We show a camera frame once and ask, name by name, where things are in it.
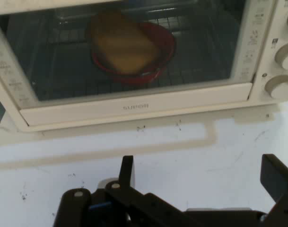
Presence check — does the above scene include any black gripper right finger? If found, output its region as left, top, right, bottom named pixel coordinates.
left=259, top=153, right=288, bottom=227

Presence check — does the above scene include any white toaster oven body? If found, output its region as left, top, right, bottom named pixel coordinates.
left=0, top=0, right=288, bottom=133

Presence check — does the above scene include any red round bowl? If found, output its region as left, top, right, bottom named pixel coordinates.
left=91, top=21, right=176, bottom=84

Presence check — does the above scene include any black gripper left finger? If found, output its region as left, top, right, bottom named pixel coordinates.
left=52, top=155, right=190, bottom=227

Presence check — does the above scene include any yellow bread slice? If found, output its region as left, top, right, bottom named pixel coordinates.
left=90, top=9, right=160, bottom=74

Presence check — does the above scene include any metal wire oven rack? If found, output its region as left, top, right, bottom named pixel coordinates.
left=6, top=4, right=239, bottom=99

